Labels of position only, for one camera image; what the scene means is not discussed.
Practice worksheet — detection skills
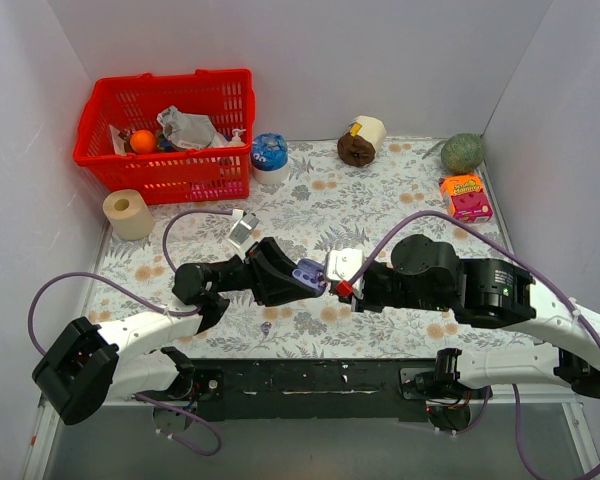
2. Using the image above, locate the lavender earbud charging case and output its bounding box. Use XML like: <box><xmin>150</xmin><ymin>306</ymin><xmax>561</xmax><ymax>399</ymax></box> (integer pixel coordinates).
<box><xmin>292</xmin><ymin>258</ymin><xmax>326</xmax><ymax>296</ymax></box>

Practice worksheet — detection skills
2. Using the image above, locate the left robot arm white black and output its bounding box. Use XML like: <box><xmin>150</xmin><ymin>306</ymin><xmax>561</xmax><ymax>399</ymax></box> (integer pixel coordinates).
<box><xmin>32</xmin><ymin>237</ymin><xmax>326</xmax><ymax>425</ymax></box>

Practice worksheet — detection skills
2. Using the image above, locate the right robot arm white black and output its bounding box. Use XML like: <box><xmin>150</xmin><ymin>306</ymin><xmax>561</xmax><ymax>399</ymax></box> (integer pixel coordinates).
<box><xmin>326</xmin><ymin>234</ymin><xmax>600</xmax><ymax>399</ymax></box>

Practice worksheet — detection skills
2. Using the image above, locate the floral table mat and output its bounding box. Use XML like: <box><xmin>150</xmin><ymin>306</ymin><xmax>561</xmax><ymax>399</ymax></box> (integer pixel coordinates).
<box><xmin>87</xmin><ymin>138</ymin><xmax>532</xmax><ymax>358</ymax></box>

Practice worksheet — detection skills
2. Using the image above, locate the blue white wipes tub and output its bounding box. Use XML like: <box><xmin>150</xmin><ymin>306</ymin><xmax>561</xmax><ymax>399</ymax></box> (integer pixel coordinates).
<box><xmin>251</xmin><ymin>133</ymin><xmax>289</xmax><ymax>185</ymax></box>

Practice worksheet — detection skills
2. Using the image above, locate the white pump bottle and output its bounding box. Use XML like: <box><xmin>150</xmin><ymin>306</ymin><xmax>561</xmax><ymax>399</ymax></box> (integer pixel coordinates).
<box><xmin>227</xmin><ymin>129</ymin><xmax>246</xmax><ymax>147</ymax></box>

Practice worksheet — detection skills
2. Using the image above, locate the orange pink sponge box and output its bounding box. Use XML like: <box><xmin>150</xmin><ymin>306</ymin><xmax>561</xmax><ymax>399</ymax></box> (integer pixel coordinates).
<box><xmin>439</xmin><ymin>173</ymin><xmax>493</xmax><ymax>223</ymax></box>

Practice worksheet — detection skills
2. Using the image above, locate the beige paper roll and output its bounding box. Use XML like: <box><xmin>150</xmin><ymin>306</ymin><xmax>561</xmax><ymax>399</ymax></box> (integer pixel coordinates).
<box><xmin>102</xmin><ymin>189</ymin><xmax>155</xmax><ymax>241</ymax></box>

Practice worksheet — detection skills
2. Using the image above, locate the crumpled grey plastic bag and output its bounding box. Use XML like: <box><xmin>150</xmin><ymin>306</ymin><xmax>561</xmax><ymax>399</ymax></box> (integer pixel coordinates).
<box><xmin>156</xmin><ymin>106</ymin><xmax>228</xmax><ymax>151</ymax></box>

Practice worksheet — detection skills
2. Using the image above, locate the brown cream towel roll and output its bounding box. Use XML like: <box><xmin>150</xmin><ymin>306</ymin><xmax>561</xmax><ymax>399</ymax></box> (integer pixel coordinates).
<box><xmin>337</xmin><ymin>115</ymin><xmax>386</xmax><ymax>168</ymax></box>

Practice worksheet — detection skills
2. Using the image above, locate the green textured melon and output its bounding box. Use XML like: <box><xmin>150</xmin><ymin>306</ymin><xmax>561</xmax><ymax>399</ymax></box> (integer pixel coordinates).
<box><xmin>422</xmin><ymin>133</ymin><xmax>486</xmax><ymax>175</ymax></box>

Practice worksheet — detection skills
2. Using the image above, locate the orange fruit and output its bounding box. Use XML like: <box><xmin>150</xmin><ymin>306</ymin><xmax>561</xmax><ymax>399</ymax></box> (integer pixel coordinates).
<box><xmin>129</xmin><ymin>130</ymin><xmax>157</xmax><ymax>155</ymax></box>

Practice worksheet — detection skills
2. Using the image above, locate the red plastic shopping basket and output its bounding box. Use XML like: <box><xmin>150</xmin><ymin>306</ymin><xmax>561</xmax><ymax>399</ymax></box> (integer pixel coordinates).
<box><xmin>73</xmin><ymin>69</ymin><xmax>256</xmax><ymax>205</ymax></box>

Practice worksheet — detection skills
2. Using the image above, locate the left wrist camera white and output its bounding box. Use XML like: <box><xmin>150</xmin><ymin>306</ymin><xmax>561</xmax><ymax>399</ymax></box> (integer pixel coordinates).
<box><xmin>227</xmin><ymin>209</ymin><xmax>259</xmax><ymax>259</ymax></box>

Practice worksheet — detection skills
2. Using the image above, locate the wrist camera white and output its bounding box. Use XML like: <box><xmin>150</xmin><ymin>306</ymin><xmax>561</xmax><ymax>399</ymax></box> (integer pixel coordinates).
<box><xmin>324</xmin><ymin>248</ymin><xmax>365</xmax><ymax>300</ymax></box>
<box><xmin>227</xmin><ymin>209</ymin><xmax>259</xmax><ymax>259</ymax></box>

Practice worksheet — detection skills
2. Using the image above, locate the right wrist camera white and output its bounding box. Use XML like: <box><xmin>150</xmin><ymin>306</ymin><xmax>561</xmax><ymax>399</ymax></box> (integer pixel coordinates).
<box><xmin>324</xmin><ymin>248</ymin><xmax>365</xmax><ymax>300</ymax></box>

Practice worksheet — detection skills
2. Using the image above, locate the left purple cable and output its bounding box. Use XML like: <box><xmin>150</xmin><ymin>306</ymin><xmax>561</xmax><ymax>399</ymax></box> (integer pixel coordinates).
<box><xmin>28</xmin><ymin>209</ymin><xmax>244</xmax><ymax>457</ymax></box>

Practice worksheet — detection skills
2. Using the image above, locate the purple cable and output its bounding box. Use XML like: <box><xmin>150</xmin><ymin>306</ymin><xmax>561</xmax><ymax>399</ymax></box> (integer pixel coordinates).
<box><xmin>347</xmin><ymin>209</ymin><xmax>600</xmax><ymax>480</ymax></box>
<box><xmin>28</xmin><ymin>209</ymin><xmax>244</xmax><ymax>457</ymax></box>

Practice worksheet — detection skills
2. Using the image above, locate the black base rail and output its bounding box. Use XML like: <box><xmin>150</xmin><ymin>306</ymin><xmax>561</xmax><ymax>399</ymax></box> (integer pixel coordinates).
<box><xmin>129</xmin><ymin>349</ymin><xmax>491</xmax><ymax>434</ymax></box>

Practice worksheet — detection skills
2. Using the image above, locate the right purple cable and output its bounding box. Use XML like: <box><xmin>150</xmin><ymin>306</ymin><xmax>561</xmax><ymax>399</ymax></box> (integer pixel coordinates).
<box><xmin>347</xmin><ymin>209</ymin><xmax>600</xmax><ymax>480</ymax></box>

